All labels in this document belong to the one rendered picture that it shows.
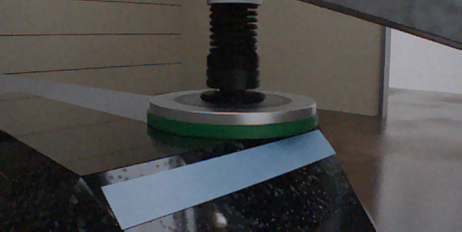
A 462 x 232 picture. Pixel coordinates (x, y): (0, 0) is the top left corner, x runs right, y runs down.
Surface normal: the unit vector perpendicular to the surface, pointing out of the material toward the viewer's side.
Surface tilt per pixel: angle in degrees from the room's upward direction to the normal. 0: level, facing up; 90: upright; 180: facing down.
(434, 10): 90
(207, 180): 44
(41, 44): 90
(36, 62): 90
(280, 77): 90
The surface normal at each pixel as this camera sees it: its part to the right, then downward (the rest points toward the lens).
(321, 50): -0.65, 0.11
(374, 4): -0.27, 0.14
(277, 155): 0.52, -0.64
